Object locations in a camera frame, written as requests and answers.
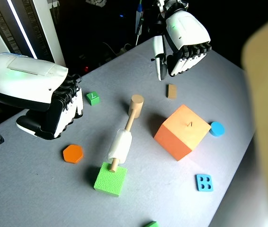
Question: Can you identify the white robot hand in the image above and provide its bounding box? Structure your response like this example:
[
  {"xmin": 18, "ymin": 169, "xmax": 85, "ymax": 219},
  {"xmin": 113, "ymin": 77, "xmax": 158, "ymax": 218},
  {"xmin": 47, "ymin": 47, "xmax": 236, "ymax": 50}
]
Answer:
[
  {"xmin": 152, "ymin": 9, "xmax": 212, "ymax": 82},
  {"xmin": 0, "ymin": 52, "xmax": 85, "ymax": 140}
]

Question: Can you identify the wooden mallet with white wrap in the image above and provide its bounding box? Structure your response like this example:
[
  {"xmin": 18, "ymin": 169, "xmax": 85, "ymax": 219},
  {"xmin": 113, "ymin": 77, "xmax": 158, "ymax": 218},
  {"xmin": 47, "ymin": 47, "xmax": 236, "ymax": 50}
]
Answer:
[{"xmin": 107, "ymin": 94, "xmax": 144, "ymax": 173}]

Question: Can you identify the large orange cube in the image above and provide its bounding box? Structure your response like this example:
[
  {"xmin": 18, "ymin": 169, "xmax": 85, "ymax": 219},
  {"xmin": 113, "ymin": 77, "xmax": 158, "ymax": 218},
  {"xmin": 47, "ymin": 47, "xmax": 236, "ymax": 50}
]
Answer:
[{"xmin": 153, "ymin": 104, "xmax": 212, "ymax": 162}]

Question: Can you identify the brown wooden rectangular block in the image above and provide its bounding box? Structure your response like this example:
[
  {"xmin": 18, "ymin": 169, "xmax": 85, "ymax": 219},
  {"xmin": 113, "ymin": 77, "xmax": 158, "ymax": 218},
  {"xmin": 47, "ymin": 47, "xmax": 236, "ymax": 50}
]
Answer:
[{"xmin": 166, "ymin": 84, "xmax": 178, "ymax": 99}]

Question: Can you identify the orange hexagon block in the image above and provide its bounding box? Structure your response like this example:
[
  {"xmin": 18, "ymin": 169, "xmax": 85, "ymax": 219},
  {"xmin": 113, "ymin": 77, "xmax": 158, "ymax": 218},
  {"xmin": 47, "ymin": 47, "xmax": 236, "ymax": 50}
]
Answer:
[{"xmin": 63, "ymin": 144, "xmax": 84, "ymax": 164}]

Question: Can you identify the blue round disc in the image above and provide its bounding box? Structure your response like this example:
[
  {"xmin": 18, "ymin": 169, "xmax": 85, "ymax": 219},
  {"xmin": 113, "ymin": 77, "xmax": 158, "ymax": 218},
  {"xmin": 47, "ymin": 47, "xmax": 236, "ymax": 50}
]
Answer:
[{"xmin": 209, "ymin": 121, "xmax": 225, "ymax": 138}]

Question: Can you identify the blue four-hole square block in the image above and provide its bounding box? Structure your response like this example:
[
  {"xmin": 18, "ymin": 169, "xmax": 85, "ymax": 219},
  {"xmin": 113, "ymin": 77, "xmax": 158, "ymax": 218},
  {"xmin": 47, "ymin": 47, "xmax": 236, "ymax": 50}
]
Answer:
[{"xmin": 195, "ymin": 174, "xmax": 214, "ymax": 192}]

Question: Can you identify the white pillar with light strip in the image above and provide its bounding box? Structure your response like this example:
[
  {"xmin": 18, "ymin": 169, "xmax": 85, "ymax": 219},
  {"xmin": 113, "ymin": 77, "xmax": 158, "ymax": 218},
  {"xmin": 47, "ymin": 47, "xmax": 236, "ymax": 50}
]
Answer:
[{"xmin": 0, "ymin": 0, "xmax": 66, "ymax": 67}]

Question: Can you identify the small green printed cube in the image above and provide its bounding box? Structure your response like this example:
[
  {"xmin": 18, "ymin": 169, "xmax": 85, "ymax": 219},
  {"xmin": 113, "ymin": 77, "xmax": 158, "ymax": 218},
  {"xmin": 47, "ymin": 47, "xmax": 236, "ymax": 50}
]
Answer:
[{"xmin": 86, "ymin": 92, "xmax": 100, "ymax": 106}]

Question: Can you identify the grey table cloth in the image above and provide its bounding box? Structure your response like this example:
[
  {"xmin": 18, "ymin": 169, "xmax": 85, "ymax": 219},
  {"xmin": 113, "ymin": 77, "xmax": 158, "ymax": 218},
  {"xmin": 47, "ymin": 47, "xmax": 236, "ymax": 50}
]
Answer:
[{"xmin": 0, "ymin": 35, "xmax": 262, "ymax": 227}]

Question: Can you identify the green textured foam cube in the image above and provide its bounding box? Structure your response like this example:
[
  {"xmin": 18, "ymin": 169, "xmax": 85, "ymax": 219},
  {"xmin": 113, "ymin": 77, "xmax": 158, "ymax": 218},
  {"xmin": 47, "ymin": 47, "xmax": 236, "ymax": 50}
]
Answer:
[{"xmin": 93, "ymin": 161, "xmax": 128, "ymax": 198}]

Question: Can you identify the white cable with blue connector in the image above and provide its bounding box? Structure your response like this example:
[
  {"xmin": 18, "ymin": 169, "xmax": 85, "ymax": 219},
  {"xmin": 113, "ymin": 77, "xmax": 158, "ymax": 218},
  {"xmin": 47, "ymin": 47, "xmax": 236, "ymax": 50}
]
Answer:
[{"xmin": 134, "ymin": 0, "xmax": 145, "ymax": 46}]

